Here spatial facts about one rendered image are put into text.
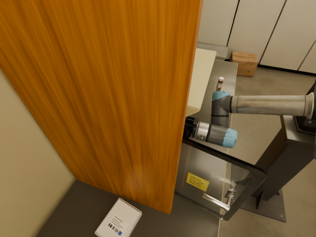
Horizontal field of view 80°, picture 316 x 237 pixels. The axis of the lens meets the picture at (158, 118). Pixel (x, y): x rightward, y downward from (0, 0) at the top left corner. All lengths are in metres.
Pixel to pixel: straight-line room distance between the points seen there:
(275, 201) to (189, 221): 1.40
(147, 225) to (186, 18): 0.80
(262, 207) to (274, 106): 1.44
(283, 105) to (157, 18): 0.62
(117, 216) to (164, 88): 0.66
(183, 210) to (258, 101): 0.56
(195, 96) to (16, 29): 0.41
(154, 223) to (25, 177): 0.53
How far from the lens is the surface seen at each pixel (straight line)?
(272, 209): 2.17
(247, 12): 3.59
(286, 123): 1.45
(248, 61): 3.49
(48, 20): 0.42
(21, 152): 0.80
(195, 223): 0.93
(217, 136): 0.75
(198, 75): 0.59
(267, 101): 0.82
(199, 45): 3.65
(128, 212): 0.89
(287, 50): 3.88
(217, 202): 0.68
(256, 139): 2.60
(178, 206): 0.94
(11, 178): 0.83
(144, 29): 0.32
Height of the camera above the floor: 1.82
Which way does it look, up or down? 46 degrees down
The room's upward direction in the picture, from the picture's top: straight up
